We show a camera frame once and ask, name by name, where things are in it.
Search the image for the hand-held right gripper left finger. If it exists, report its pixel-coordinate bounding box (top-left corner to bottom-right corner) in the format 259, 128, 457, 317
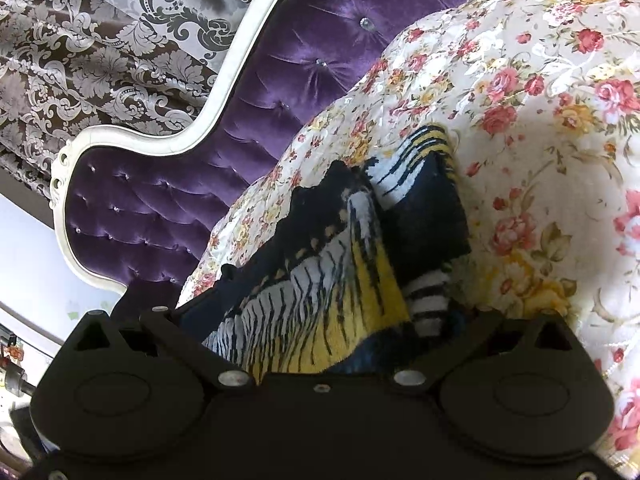
72, 309, 256, 392

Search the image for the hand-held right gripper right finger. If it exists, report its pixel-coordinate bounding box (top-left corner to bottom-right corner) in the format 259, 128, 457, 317
391, 307, 577, 392

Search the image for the black yellow zigzag knit sweater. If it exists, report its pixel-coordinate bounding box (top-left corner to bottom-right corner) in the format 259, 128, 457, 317
180, 125, 473, 376

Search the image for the dark metal object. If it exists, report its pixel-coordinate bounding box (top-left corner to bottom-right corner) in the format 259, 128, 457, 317
0, 327, 41, 398

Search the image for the floral bedspread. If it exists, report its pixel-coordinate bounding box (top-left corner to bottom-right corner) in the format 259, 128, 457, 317
177, 0, 640, 476

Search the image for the brown silver damask curtain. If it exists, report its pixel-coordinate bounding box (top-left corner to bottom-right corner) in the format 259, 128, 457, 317
0, 0, 281, 201

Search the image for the grey sheer damask curtain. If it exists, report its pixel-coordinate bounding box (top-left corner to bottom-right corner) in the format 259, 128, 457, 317
45, 0, 278, 73

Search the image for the purple tufted headboard white frame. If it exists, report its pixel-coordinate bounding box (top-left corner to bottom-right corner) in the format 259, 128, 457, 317
50, 0, 481, 321

